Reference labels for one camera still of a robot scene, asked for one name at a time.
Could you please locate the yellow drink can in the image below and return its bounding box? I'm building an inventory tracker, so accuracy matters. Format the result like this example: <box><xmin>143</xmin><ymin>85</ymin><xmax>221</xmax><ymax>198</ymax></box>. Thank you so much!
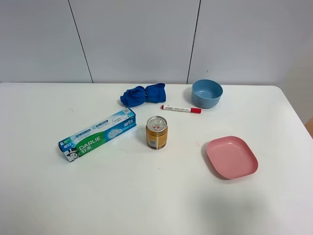
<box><xmin>145</xmin><ymin>116</ymin><xmax>168</xmax><ymax>150</ymax></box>

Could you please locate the red and white marker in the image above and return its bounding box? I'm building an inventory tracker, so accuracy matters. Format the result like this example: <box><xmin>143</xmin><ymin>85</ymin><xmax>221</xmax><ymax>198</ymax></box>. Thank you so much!
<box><xmin>161</xmin><ymin>105</ymin><xmax>201</xmax><ymax>114</ymax></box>

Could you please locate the pink plastic plate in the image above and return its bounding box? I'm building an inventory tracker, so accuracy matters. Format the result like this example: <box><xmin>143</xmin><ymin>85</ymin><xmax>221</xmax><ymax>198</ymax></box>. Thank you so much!
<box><xmin>206</xmin><ymin>136</ymin><xmax>258</xmax><ymax>180</ymax></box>

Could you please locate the Darlie toothpaste box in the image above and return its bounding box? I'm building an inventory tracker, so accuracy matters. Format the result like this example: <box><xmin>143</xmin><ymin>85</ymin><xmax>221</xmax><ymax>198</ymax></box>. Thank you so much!
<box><xmin>58</xmin><ymin>108</ymin><xmax>136</xmax><ymax>162</ymax></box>

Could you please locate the blue cloth bundle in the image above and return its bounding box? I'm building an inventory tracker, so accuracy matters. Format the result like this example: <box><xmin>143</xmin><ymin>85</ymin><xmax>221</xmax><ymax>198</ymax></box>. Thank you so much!
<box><xmin>120</xmin><ymin>83</ymin><xmax>166</xmax><ymax>108</ymax></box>

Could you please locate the blue plastic bowl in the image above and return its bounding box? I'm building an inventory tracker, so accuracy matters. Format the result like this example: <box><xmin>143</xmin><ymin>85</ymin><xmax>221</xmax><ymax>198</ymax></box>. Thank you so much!
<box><xmin>191</xmin><ymin>79</ymin><xmax>223</xmax><ymax>109</ymax></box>

